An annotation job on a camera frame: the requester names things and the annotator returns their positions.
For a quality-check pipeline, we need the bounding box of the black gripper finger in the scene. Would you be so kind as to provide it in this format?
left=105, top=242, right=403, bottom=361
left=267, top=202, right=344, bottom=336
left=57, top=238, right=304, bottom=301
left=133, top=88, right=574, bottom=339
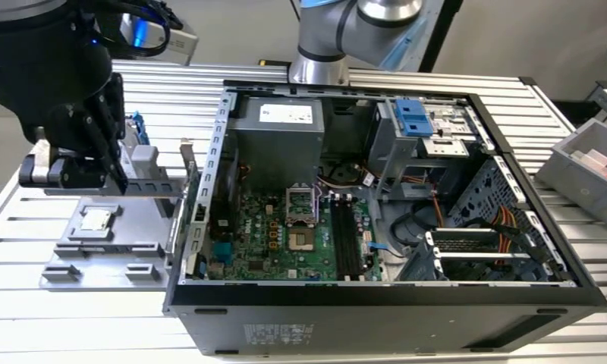
left=48, top=74, right=131, bottom=195
left=18, top=130, right=106, bottom=190

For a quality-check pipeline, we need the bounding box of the black RAM slot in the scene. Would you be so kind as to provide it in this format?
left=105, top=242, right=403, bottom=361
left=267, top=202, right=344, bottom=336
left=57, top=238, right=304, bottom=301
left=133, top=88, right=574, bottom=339
left=349, top=193, right=364, bottom=281
left=331, top=193, right=345, bottom=281
left=343, top=193, right=357, bottom=281
left=337, top=193, right=352, bottom=281

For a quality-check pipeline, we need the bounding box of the hard disk in blue carrier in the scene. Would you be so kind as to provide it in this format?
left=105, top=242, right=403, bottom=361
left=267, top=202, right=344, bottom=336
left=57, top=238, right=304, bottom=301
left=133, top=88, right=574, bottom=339
left=114, top=110, right=151, bottom=181

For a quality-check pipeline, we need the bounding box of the silver CPU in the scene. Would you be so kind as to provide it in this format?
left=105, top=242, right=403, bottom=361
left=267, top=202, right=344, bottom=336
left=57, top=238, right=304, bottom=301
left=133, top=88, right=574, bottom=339
left=78, top=210, right=113, bottom=232

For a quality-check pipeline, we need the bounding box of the grey parts rack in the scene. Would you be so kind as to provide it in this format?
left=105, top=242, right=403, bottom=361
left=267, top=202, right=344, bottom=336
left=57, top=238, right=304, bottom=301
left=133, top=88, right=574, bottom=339
left=38, top=146, right=183, bottom=293

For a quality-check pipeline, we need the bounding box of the black expansion slot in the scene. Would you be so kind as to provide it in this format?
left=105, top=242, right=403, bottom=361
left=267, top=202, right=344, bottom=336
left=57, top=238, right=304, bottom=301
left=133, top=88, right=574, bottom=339
left=209, top=218, right=233, bottom=240

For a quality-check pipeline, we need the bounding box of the grey power supply unit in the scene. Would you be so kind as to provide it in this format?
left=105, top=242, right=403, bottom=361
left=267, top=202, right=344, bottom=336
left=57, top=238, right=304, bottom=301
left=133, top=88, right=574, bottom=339
left=225, top=96, right=328, bottom=193

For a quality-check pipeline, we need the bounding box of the teal expansion slot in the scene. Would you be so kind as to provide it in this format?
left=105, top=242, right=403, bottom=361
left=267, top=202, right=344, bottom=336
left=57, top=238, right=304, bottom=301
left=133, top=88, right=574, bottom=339
left=211, top=242, right=235, bottom=267

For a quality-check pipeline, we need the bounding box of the metal socket cover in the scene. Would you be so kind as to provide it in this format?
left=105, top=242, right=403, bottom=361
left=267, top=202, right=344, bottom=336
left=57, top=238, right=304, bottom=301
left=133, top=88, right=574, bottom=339
left=284, top=184, right=319, bottom=225

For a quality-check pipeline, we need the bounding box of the CPU socket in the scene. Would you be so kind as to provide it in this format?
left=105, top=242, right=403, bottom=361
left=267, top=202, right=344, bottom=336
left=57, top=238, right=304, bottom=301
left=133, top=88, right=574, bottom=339
left=285, top=224, right=319, bottom=254

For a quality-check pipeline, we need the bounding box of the black round cooler fan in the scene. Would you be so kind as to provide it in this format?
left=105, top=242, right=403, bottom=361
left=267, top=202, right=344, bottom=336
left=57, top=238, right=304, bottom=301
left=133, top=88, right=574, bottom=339
left=317, top=161, right=374, bottom=190

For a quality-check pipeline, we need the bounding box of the green motherboard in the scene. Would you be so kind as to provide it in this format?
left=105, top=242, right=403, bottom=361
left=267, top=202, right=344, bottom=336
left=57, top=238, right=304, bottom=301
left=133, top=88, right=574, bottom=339
left=204, top=189, right=386, bottom=284

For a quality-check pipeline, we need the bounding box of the metal optical drive cage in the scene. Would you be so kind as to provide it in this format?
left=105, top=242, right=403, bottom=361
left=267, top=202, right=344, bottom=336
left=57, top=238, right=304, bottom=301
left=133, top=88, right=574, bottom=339
left=368, top=96, right=492, bottom=199

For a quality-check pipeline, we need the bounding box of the blue plastic drive latch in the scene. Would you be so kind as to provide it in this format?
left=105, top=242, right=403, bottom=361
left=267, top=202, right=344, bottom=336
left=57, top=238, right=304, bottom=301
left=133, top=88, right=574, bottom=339
left=392, top=97, right=434, bottom=137

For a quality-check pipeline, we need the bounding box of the open black PC case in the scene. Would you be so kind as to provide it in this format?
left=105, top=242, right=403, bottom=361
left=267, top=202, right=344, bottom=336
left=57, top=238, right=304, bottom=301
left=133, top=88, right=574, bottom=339
left=161, top=77, right=607, bottom=357

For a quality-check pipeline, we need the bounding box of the metal disk bay cage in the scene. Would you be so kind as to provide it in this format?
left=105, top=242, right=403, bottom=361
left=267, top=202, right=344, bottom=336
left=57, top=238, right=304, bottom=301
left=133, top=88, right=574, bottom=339
left=399, top=226, right=560, bottom=282

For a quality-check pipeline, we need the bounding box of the grey plastic bin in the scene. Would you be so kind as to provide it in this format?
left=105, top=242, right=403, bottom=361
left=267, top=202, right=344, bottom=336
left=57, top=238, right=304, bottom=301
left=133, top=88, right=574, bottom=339
left=534, top=117, right=607, bottom=225

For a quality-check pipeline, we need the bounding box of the white box in bin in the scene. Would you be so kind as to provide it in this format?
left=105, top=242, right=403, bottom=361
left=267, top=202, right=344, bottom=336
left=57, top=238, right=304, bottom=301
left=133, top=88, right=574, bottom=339
left=568, top=149, right=607, bottom=174

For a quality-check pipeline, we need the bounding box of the graphics card with metal bracket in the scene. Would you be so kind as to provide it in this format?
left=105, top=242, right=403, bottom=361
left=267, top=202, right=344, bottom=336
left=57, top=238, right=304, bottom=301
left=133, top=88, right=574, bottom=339
left=165, top=138, right=204, bottom=266

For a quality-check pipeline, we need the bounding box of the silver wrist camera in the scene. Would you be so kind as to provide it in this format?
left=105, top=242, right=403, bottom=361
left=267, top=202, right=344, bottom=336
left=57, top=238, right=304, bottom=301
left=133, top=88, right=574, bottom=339
left=118, top=13, right=201, bottom=66

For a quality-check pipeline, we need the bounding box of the black camera cable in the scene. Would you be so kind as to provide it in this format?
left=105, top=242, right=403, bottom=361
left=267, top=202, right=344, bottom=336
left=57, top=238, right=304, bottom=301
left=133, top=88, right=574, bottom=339
left=114, top=0, right=184, bottom=58

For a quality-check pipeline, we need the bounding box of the black upright post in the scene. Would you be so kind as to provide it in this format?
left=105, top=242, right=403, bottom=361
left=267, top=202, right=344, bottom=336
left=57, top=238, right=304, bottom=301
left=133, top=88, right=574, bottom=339
left=416, top=0, right=466, bottom=74

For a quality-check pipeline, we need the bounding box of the orange yellow red wire bundle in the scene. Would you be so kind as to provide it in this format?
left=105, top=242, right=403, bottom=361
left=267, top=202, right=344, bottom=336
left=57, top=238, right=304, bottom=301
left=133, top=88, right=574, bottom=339
left=488, top=206, right=518, bottom=256

